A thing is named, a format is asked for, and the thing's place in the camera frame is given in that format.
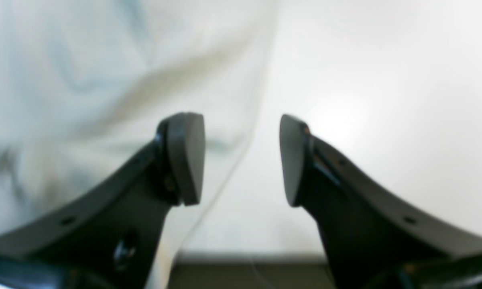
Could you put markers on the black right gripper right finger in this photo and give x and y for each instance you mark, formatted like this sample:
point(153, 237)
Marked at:
point(372, 239)

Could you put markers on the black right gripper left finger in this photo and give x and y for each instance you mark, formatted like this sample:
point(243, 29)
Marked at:
point(108, 238)

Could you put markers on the beige t-shirt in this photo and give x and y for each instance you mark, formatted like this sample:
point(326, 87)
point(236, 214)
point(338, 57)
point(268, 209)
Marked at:
point(84, 83)

